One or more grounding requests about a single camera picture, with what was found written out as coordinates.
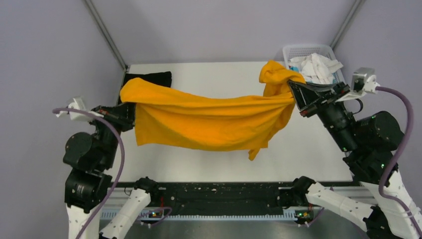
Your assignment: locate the white plastic basket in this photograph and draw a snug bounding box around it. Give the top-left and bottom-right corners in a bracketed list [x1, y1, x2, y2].
[282, 44, 344, 85]

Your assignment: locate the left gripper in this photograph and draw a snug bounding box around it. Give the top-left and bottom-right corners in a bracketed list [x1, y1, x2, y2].
[89, 97, 137, 167]

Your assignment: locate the light blue t-shirt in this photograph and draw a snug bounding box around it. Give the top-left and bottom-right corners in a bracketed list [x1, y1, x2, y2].
[289, 66, 300, 73]

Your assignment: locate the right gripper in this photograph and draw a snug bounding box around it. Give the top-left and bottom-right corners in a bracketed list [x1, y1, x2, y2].
[287, 78, 358, 151]

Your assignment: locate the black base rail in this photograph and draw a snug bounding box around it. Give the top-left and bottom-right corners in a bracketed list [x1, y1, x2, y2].
[127, 178, 325, 218]

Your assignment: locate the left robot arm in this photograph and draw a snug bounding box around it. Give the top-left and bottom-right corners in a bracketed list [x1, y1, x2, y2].
[54, 102, 160, 239]

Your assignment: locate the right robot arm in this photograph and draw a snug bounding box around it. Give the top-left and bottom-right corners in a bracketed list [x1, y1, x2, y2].
[277, 77, 422, 239]

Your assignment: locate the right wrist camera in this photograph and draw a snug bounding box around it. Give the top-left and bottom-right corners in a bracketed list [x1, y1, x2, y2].
[336, 67, 380, 102]

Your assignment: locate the folded black t-shirt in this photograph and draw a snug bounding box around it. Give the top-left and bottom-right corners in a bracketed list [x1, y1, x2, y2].
[117, 71, 172, 105]

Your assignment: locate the orange t-shirt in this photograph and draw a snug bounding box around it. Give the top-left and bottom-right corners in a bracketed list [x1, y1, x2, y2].
[120, 60, 305, 160]

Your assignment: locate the white t-shirt in basket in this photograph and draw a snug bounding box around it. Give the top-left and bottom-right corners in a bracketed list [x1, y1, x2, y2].
[288, 53, 343, 84]

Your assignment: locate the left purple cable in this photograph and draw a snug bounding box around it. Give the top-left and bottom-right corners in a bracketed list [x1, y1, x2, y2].
[52, 107, 173, 239]

